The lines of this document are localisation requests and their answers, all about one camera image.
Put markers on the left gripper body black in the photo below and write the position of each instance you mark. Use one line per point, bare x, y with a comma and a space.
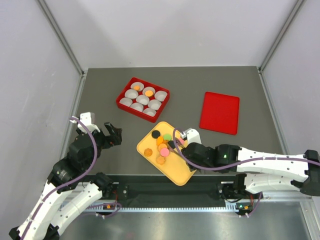
104, 141

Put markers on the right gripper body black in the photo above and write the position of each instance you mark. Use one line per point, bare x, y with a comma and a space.
192, 168

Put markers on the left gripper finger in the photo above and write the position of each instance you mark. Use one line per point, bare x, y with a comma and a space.
117, 132
109, 127

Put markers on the metal tongs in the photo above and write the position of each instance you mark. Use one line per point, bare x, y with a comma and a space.
178, 147

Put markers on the black sandwich cookie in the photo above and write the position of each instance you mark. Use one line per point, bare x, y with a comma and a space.
155, 134
171, 144

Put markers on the orange leaf cookie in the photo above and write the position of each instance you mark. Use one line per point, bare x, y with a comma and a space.
160, 160

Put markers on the orange flower cookie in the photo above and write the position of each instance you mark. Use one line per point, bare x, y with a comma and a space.
137, 88

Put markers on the round dotted biscuit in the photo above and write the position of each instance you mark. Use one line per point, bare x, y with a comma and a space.
162, 146
149, 93

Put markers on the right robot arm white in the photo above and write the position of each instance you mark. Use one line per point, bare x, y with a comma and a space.
258, 171

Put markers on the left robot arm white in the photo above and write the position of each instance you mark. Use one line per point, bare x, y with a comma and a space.
49, 218

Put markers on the white paper cup front-left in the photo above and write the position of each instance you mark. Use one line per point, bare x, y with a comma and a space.
126, 101

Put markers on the white paper cup front-middle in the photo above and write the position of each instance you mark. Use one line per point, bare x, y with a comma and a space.
137, 106

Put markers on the orange swirl cookie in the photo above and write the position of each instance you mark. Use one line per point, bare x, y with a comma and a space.
148, 152

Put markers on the white paper cup front-right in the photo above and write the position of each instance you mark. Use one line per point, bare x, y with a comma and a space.
150, 112

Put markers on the black sandwich cookie top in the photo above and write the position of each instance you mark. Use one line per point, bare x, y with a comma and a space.
155, 134

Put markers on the white paper cup middle-left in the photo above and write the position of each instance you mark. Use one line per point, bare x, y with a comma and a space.
131, 94

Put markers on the white paper cup centre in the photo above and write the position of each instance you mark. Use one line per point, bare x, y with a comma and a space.
142, 99

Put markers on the red cookie box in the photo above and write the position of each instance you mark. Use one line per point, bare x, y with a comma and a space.
141, 114

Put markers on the orange fish cookie left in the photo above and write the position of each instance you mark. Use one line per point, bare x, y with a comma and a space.
159, 140

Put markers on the pink sandwich cookie lower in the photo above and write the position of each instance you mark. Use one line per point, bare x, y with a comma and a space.
164, 152

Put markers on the yellow tray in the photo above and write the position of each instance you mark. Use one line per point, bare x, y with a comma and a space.
154, 147

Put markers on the red box lid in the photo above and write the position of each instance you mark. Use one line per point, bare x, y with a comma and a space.
220, 113

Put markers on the green sandwich cookie top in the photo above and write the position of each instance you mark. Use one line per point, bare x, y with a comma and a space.
167, 137

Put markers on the white paper cup back-left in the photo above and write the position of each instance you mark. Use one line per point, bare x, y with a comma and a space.
137, 83

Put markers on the white paper cup back-middle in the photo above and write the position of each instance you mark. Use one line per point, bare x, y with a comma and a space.
148, 88

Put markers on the white paper cup back-right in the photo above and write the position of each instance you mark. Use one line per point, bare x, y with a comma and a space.
160, 95

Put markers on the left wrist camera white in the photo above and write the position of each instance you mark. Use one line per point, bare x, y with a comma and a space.
88, 120

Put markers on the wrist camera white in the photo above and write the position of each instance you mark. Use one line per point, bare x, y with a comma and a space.
88, 120
191, 135

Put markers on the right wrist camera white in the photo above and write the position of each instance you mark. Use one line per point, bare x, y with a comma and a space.
191, 135

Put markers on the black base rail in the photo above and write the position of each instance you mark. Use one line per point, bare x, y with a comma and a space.
157, 191

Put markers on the toothed cable duct strip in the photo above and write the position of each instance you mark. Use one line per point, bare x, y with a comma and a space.
226, 208

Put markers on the aluminium frame left post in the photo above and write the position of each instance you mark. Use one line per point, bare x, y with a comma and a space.
60, 35

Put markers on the aluminium frame post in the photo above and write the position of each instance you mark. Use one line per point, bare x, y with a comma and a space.
298, 5
60, 35

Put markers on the aluminium frame right post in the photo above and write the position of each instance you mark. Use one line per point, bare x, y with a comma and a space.
298, 5

